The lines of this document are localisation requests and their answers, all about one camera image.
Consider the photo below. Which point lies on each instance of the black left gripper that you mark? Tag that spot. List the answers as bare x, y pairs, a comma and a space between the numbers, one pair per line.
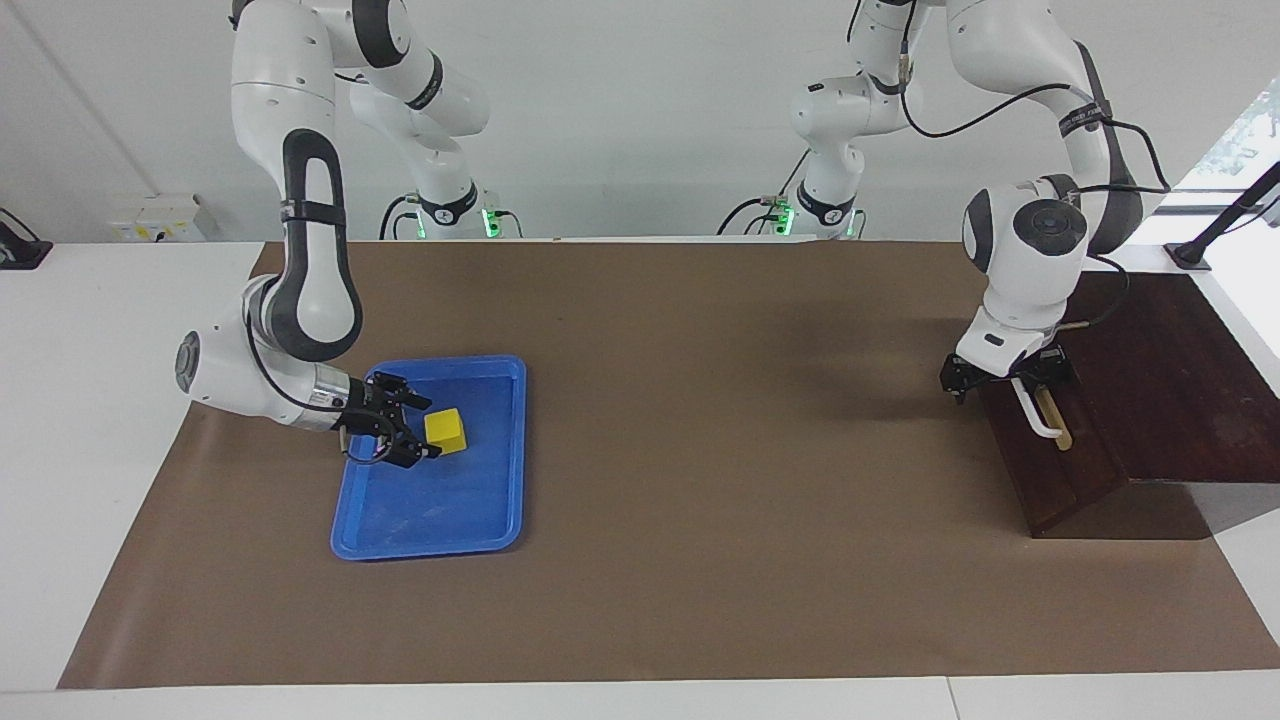
1055, 365

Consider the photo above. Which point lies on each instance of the white wall socket box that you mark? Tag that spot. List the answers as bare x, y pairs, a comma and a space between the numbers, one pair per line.
160, 220

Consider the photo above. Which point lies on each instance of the brown paper table mat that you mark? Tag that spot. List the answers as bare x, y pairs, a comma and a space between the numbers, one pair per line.
700, 450

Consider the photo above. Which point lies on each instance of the black camera stand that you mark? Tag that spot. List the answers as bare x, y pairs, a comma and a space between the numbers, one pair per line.
1215, 232

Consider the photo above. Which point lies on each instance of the dark wooden cabinet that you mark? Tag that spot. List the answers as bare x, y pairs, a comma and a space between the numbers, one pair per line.
1180, 380

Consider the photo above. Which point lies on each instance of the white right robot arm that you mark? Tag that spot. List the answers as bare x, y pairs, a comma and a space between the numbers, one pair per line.
300, 100

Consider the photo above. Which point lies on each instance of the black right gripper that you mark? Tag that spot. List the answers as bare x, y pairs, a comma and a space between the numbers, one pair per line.
370, 420

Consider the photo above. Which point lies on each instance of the yellow block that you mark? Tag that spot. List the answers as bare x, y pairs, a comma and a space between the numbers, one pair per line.
447, 432

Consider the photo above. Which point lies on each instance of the window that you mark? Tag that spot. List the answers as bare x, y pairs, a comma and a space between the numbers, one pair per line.
1250, 130

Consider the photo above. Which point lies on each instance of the blue plastic tray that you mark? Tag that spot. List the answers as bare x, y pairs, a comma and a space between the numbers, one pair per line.
440, 510

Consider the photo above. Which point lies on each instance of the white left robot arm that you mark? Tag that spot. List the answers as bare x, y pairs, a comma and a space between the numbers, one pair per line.
1030, 280

